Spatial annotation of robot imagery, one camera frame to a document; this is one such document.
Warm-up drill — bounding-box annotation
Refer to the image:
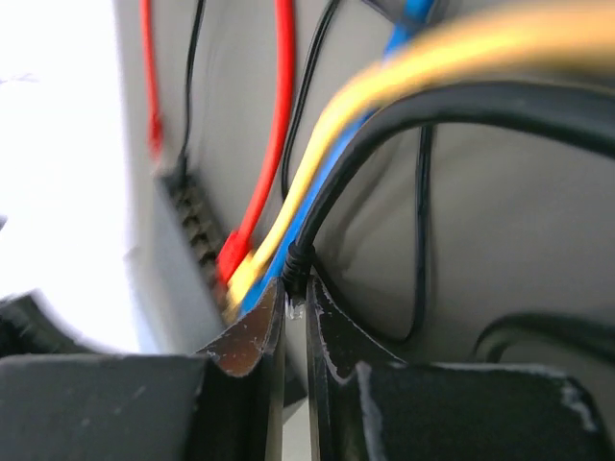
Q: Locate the black ethernet cable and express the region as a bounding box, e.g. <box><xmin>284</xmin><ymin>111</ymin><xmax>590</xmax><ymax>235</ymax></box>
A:
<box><xmin>283</xmin><ymin>81</ymin><xmax>615</xmax><ymax>321</ymax></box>

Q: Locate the black network switch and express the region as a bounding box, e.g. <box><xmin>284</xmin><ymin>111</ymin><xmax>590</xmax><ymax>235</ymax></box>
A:
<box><xmin>157</xmin><ymin>173</ymin><xmax>236</xmax><ymax>325</ymax></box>

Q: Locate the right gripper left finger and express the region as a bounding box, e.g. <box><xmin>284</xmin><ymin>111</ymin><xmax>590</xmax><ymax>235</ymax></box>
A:
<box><xmin>1</xmin><ymin>282</ymin><xmax>284</xmax><ymax>460</ymax></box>

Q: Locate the red ethernet cable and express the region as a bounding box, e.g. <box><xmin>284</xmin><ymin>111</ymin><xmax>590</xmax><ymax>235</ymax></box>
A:
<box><xmin>139</xmin><ymin>0</ymin><xmax>295</xmax><ymax>284</ymax></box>

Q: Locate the yellow ethernet cable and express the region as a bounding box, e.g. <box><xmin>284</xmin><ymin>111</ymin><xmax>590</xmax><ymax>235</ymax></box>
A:
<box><xmin>225</xmin><ymin>9</ymin><xmax>615</xmax><ymax>321</ymax></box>

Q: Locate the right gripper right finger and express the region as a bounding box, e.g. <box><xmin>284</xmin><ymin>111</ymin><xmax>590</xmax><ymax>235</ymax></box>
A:
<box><xmin>307</xmin><ymin>278</ymin><xmax>614</xmax><ymax>460</ymax></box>

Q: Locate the blue ethernet cable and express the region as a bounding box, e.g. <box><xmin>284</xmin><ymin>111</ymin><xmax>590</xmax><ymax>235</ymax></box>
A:
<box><xmin>237</xmin><ymin>0</ymin><xmax>443</xmax><ymax>318</ymax></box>

